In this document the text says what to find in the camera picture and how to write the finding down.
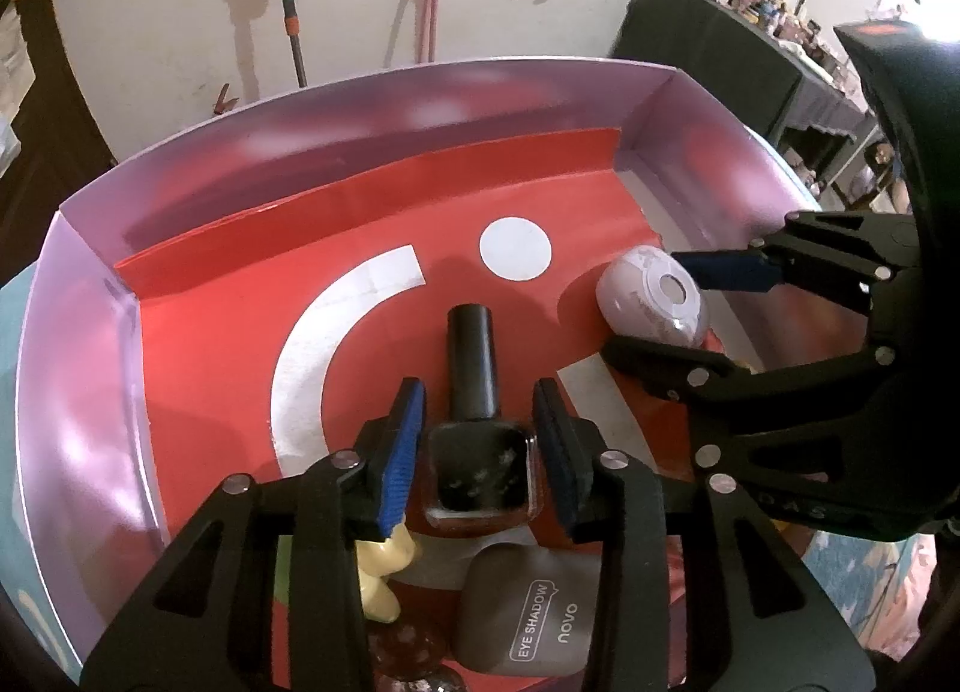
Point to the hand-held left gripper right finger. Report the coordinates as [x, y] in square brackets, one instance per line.
[559, 452]

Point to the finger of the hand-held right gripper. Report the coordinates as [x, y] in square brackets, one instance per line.
[750, 407]
[727, 270]

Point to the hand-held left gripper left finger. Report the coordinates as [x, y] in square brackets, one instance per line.
[397, 452]

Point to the lilac round case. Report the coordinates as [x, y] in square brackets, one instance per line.
[637, 287]

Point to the black nail polish bottle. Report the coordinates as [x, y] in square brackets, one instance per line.
[472, 362]

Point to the brown eyeshadow case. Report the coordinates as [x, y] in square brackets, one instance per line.
[495, 587]

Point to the red-capped glass bottle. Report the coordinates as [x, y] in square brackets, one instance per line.
[409, 651]

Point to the pink box with red bottom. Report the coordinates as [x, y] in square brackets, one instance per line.
[225, 332]

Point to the blue and pink clothing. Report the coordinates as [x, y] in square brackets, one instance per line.
[885, 170]

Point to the green and yellow toy figure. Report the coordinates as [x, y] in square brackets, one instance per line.
[382, 576]

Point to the table with dark cloth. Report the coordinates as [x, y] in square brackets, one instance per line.
[712, 54]

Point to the orange-tipped mop stick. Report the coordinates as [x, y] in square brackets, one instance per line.
[292, 9]

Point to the dark brown door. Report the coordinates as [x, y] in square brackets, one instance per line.
[45, 99]

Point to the small brown wall hook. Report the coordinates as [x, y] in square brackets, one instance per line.
[223, 99]

